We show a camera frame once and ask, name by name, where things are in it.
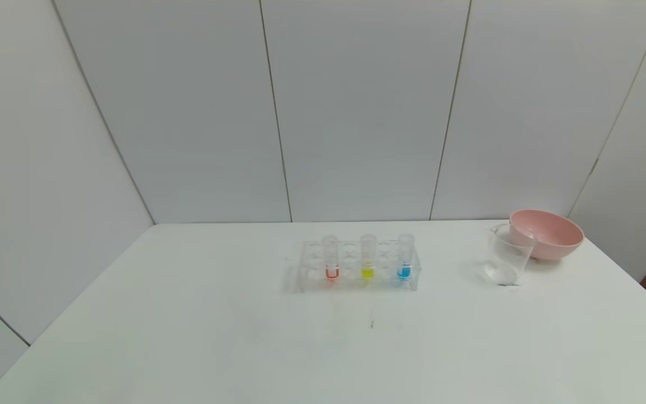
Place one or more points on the red pigment test tube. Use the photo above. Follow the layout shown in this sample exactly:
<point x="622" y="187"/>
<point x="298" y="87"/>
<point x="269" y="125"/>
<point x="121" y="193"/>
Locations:
<point x="331" y="252"/>

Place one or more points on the blue pigment test tube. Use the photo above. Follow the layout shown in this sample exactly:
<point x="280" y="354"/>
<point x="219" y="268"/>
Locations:
<point x="405" y="252"/>

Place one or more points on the yellow pigment test tube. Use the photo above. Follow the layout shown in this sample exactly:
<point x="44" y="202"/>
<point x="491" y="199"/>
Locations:
<point x="368" y="252"/>

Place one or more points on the clear acrylic test tube rack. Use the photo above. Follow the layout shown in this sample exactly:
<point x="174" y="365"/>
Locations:
<point x="351" y="264"/>

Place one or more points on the clear plastic beaker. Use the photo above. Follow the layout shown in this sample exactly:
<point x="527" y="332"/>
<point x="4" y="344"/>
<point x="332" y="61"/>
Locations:
<point x="505" y="252"/>

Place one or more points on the pink bowl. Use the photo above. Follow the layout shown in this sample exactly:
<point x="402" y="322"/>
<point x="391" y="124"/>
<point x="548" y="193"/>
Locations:
<point x="553" y="238"/>

